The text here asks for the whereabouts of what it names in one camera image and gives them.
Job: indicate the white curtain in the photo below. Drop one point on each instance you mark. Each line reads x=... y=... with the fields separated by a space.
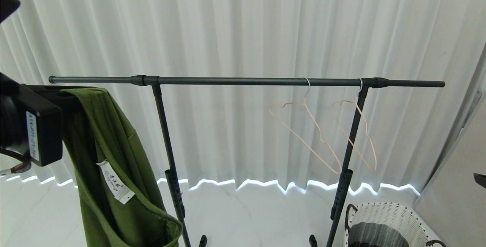
x=246 y=22

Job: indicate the pink clothes hanger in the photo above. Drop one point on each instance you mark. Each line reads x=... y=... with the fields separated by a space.
x=305 y=98
x=357 y=100

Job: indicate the white laundry basket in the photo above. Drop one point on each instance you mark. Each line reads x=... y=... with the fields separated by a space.
x=395 y=214

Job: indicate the green printed shirt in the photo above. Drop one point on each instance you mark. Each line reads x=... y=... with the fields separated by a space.
x=110 y=144

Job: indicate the black clothes rack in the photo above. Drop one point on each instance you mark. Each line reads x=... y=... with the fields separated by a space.
x=246 y=81

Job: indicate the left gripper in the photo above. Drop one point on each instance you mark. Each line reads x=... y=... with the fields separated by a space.
x=45 y=133

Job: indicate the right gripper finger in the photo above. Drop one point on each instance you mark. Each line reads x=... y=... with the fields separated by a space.
x=482 y=180

